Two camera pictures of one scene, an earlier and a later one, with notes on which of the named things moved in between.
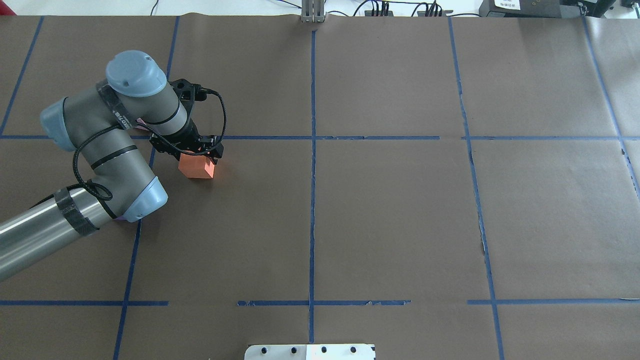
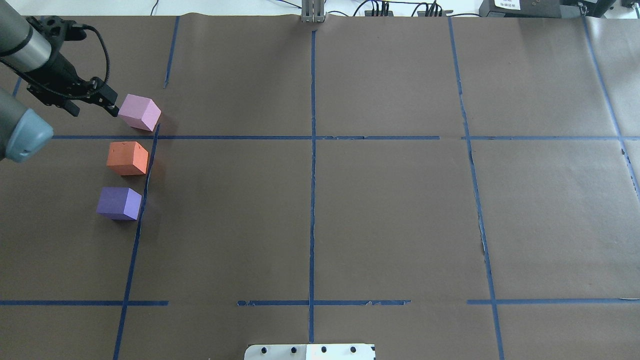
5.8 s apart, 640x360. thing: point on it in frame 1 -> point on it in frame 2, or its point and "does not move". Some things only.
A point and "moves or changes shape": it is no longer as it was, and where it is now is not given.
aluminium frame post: x=313 y=11 does not move
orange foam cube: x=196 y=166 moves or changes shape
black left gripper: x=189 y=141 -> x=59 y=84
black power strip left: x=369 y=13 does not move
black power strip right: x=422 y=13 does not move
